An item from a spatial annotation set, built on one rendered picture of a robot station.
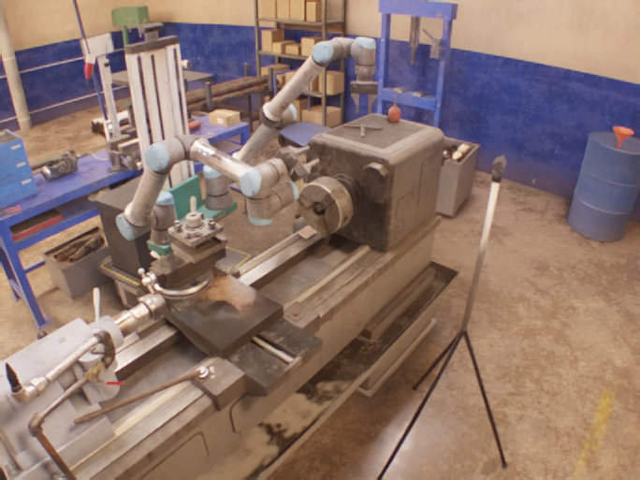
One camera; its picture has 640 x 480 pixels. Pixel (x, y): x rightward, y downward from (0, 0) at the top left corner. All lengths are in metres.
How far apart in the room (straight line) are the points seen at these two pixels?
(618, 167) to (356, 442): 3.17
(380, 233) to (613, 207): 2.80
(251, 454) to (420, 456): 0.92
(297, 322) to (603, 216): 3.38
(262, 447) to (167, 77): 2.00
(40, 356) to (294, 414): 1.11
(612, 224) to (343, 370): 3.13
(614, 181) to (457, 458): 2.87
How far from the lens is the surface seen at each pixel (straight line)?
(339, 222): 2.06
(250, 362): 1.68
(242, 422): 1.89
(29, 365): 1.49
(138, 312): 1.59
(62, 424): 1.53
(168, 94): 2.80
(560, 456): 2.72
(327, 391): 2.19
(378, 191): 2.07
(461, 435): 2.62
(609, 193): 4.51
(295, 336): 1.76
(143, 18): 8.41
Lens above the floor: 2.09
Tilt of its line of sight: 32 degrees down
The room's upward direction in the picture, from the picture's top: straight up
